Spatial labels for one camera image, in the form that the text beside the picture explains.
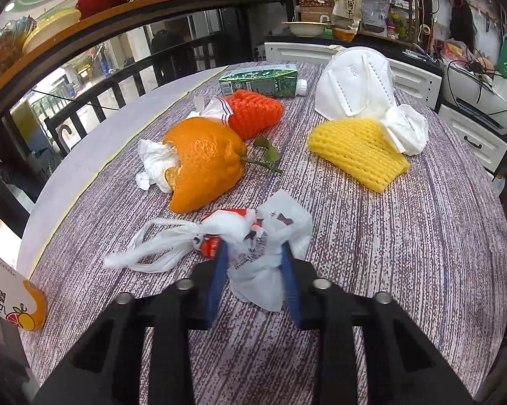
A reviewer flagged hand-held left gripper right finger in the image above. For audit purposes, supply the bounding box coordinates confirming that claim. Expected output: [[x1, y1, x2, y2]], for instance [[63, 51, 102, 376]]
[[281, 240, 476, 405]]

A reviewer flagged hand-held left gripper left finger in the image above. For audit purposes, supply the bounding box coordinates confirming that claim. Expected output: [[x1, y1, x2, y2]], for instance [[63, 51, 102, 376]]
[[34, 242, 231, 405]]

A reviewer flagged white plastic bag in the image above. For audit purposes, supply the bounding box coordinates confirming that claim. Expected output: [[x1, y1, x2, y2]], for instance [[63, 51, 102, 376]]
[[105, 190, 313, 312]]

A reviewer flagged yellow foam fruit net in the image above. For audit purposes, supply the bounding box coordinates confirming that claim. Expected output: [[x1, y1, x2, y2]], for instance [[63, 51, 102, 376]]
[[307, 118, 411, 194]]

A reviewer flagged orange foam fruit net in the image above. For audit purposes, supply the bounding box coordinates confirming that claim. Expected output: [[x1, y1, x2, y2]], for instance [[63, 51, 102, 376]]
[[226, 89, 284, 141]]

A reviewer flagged orange peel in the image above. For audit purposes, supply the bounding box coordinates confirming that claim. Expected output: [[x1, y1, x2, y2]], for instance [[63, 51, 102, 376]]
[[162, 117, 248, 214]]

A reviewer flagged purple grey woven tablecloth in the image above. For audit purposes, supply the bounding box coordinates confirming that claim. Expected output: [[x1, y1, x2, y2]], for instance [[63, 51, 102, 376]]
[[19, 61, 507, 405]]

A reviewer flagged green leaf stem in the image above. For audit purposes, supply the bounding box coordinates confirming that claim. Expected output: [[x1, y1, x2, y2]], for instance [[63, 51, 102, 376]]
[[240, 135, 283, 174]]

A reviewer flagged white tissue in peel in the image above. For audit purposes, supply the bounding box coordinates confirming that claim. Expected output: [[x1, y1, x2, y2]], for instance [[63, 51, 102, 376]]
[[137, 138, 184, 192]]

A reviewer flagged white striped wrapper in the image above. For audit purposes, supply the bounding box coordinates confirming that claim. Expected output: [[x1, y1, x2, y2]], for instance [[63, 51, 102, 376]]
[[186, 95, 235, 127]]

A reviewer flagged white crumpled tissue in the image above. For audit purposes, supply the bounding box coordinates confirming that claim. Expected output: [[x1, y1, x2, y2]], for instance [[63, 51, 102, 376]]
[[380, 104, 429, 156]]

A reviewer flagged green drink carton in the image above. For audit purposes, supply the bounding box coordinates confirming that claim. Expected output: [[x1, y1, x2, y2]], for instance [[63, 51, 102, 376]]
[[218, 63, 308, 99]]

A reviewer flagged white box with orange print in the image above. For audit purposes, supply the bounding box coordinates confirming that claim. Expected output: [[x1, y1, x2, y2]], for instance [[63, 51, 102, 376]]
[[0, 242, 47, 333]]

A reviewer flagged white face mask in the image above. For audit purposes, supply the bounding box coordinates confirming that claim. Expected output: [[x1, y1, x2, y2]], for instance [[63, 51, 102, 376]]
[[314, 46, 398, 121]]

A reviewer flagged dark wooden railing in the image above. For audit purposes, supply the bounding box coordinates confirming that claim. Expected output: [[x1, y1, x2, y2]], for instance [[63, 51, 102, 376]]
[[44, 31, 224, 157]]

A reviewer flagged long curved white drawer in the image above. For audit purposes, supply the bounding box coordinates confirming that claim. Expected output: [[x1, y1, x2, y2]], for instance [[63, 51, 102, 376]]
[[264, 42, 443, 110]]

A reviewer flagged white bowl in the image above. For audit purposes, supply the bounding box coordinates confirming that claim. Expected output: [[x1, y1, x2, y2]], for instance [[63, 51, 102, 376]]
[[282, 20, 328, 37]]

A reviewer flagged white printer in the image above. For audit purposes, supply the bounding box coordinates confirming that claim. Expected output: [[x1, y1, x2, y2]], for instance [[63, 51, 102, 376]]
[[441, 57, 507, 136]]

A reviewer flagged dark wooden shelf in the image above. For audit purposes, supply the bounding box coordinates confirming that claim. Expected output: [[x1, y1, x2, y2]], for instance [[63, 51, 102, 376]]
[[0, 0, 294, 129]]

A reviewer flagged beige snack packet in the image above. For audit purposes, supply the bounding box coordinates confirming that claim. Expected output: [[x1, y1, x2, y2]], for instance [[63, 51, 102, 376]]
[[331, 0, 364, 43]]

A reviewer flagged yellow plate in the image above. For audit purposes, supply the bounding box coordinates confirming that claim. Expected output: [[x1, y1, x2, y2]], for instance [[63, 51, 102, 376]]
[[23, 8, 82, 53]]

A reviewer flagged colourful glass bowl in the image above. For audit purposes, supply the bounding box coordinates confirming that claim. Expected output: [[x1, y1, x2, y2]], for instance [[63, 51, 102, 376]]
[[0, 16, 36, 87]]

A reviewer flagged black hanging pouch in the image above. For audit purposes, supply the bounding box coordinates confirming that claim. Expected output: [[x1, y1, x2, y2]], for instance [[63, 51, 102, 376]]
[[450, 0, 476, 51]]

